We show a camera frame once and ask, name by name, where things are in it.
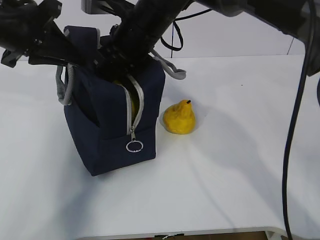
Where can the yellow pear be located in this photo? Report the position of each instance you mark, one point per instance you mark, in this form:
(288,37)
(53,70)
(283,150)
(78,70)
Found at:
(180,118)

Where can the navy blue lunch bag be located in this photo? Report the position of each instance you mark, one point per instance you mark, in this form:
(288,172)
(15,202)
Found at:
(98,113)

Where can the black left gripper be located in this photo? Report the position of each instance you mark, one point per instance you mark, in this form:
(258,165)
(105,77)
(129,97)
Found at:
(28,29)

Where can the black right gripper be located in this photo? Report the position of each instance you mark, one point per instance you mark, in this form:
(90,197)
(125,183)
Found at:
(129,43)

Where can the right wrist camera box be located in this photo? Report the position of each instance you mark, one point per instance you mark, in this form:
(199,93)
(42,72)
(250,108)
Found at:
(102,7)

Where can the yellow banana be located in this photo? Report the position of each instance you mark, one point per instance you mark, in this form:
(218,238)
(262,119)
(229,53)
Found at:
(133,96)

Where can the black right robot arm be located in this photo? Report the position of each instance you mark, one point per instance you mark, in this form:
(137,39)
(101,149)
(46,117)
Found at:
(297,18)

